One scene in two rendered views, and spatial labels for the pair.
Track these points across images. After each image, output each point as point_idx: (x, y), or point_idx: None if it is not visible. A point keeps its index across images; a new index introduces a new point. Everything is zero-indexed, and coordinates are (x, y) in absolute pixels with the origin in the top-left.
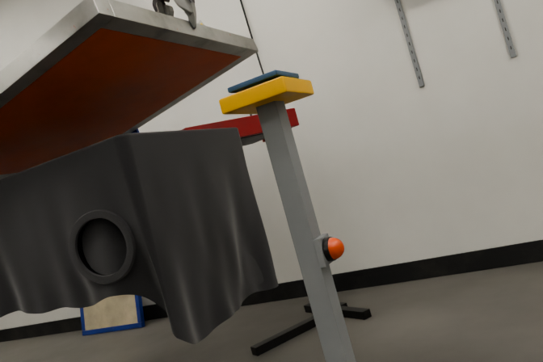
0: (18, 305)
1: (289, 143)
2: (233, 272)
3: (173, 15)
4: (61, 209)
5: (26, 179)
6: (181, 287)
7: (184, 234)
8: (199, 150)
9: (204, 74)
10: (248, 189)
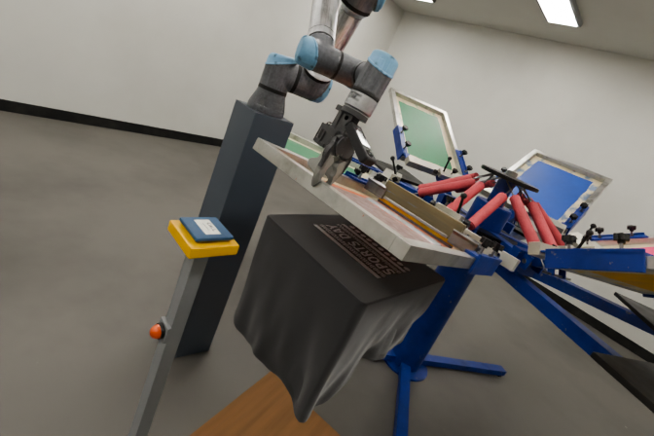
0: None
1: (184, 267)
2: (276, 351)
3: (336, 171)
4: None
5: None
6: (246, 303)
7: (262, 289)
8: (303, 270)
9: None
10: (328, 345)
